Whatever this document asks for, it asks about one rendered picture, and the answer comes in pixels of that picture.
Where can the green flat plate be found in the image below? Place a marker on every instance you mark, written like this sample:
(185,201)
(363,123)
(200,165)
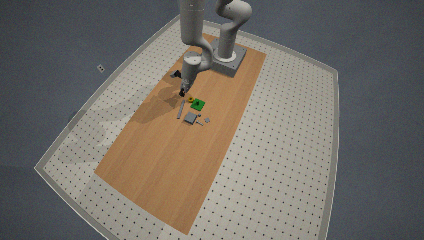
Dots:
(198,104)

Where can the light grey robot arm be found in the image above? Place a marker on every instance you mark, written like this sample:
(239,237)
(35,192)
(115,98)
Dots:
(191,24)

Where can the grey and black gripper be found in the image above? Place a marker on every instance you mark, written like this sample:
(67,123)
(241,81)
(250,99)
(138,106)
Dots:
(185,87)

